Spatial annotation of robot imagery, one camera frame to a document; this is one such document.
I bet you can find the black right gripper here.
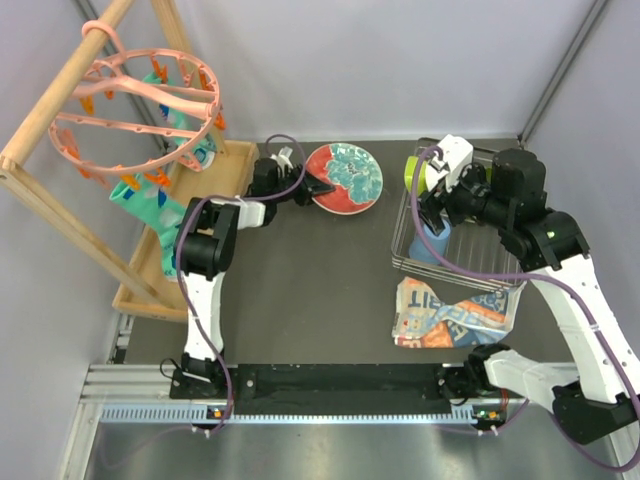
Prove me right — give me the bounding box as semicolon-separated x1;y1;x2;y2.
413;161;512;235

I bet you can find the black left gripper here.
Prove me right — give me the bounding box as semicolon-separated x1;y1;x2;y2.
270;161;334;204

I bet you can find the red teal floral plate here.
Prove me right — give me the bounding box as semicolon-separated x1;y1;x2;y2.
306;142;384;216

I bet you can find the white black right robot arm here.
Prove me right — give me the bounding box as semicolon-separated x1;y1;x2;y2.
410;138;639;445

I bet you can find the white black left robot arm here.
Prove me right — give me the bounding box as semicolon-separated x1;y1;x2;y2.
172;154;335;398

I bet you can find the printed dish towel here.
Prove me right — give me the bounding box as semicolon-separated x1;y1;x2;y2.
391;277;524;349

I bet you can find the light blue cup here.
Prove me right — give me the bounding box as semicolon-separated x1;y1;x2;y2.
409;220;452;265

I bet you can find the lime green bowl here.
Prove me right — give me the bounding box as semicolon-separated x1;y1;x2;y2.
404;155;437;196

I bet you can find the teal patterned sock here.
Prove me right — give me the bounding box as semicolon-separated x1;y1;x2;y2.
109;174;186;281
158;104;217;172

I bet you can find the pink round clip hanger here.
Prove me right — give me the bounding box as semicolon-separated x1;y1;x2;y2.
48;20;222;189

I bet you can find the wooden tray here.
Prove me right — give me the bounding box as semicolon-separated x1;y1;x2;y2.
112;140;259;323

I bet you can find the wooden drying stand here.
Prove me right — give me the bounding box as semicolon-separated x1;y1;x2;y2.
0;0;227;298

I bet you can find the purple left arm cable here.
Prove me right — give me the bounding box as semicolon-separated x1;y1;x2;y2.
172;133;307;436

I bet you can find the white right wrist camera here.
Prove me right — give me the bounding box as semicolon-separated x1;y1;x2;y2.
425;134;473;192

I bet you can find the wire dish rack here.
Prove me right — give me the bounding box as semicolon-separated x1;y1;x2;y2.
388;136;531;292

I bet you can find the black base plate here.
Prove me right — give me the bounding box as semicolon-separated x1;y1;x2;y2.
169;364;513;416

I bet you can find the aluminium frame rail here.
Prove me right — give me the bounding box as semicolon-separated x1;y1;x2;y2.
54;362;640;480

